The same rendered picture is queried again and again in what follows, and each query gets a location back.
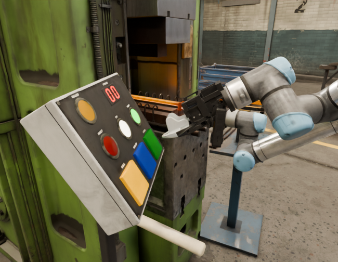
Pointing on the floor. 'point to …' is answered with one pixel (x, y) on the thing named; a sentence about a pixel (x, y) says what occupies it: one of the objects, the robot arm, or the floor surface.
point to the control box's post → (107, 246)
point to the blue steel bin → (219, 74)
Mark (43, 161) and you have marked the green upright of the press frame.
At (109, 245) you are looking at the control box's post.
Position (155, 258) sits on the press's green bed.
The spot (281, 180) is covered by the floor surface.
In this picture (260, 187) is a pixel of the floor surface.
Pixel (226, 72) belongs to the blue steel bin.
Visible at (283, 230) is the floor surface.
